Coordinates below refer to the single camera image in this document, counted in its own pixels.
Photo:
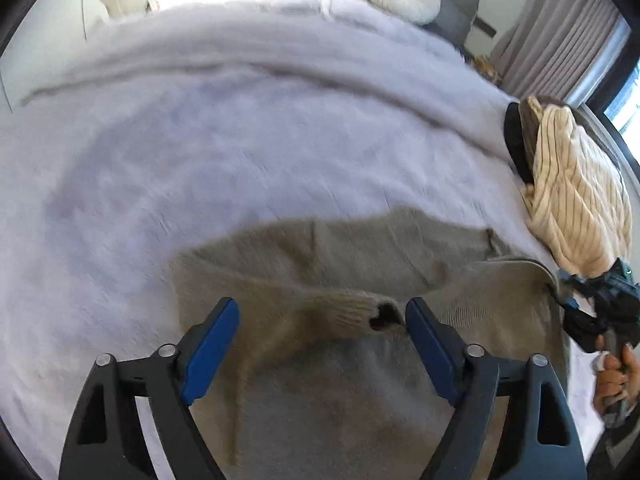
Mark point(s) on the grey curtain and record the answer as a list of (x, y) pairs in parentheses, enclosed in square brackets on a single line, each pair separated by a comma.
[(560, 48)]

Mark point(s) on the olive knit sweater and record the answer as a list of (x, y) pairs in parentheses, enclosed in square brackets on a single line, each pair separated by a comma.
[(322, 380)]

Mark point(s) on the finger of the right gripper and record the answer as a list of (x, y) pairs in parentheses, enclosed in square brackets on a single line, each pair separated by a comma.
[(575, 292)]

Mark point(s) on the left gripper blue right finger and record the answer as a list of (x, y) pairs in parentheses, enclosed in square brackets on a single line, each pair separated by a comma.
[(539, 439)]

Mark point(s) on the person's right hand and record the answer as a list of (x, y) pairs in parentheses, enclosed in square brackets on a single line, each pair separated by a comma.
[(616, 377)]

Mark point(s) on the lavender embossed bedspread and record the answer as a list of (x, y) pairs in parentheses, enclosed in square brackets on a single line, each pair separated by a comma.
[(177, 128)]

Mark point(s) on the grey bed pillow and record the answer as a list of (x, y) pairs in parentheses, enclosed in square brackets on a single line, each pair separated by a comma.
[(454, 21)]

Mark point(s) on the cream striped blanket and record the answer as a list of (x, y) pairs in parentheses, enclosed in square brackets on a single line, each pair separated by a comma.
[(578, 203)]

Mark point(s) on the white wardrobe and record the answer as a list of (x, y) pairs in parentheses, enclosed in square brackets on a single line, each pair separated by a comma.
[(51, 35)]

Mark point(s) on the dark round cushion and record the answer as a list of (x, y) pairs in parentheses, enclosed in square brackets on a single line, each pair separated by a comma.
[(513, 138)]

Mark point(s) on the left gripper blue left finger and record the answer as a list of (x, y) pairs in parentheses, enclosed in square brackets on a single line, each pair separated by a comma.
[(105, 438)]

